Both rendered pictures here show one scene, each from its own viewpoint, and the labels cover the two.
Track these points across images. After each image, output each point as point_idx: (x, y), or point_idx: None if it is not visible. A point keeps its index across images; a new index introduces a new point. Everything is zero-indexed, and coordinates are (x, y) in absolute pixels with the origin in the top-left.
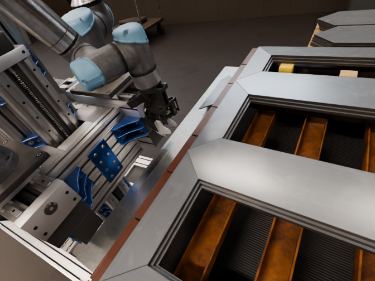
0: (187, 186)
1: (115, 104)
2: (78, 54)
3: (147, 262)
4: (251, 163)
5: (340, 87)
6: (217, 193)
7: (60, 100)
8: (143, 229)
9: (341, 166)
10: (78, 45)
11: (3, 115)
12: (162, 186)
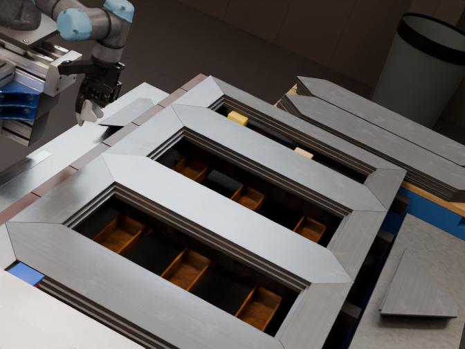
0: (102, 183)
1: (10, 59)
2: (67, 2)
3: (60, 221)
4: (176, 186)
5: (286, 159)
6: (133, 201)
7: None
8: (52, 199)
9: (258, 215)
10: None
11: None
12: (65, 177)
